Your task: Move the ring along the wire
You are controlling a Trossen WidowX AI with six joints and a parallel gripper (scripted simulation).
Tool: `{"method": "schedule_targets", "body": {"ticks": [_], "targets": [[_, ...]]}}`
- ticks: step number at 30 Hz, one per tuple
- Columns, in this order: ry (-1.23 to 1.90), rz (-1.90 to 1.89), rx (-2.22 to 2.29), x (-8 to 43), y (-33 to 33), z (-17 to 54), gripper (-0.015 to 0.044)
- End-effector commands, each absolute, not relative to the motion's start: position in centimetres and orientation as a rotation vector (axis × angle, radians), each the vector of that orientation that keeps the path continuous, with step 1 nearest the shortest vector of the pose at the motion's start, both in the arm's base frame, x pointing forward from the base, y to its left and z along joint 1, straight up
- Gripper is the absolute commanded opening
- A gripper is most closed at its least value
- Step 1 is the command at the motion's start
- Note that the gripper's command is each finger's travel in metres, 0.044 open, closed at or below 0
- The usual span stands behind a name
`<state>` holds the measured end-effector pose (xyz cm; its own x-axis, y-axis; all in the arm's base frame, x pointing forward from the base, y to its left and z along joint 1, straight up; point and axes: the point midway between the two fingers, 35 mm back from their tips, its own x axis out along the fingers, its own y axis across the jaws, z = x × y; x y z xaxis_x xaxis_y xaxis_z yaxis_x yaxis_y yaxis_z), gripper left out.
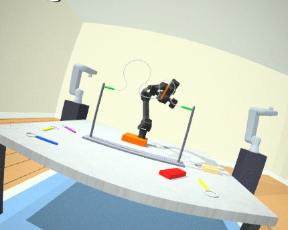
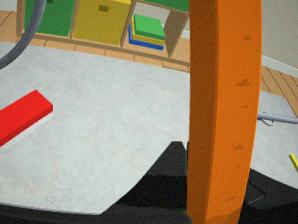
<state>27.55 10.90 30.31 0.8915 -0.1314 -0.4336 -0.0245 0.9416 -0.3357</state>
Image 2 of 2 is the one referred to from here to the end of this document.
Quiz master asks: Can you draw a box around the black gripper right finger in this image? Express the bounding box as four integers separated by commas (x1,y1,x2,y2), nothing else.
238,168,298,224

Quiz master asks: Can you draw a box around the yellow handle with grey wire loop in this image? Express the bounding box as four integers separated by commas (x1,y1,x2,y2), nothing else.
289,155,298,172

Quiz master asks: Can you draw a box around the orange handle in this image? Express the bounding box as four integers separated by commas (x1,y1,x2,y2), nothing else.
186,0,262,224

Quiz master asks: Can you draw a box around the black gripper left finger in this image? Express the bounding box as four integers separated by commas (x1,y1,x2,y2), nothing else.
0,141,193,224

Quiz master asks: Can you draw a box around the red rectangular block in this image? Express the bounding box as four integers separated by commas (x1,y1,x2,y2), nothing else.
0,91,52,147

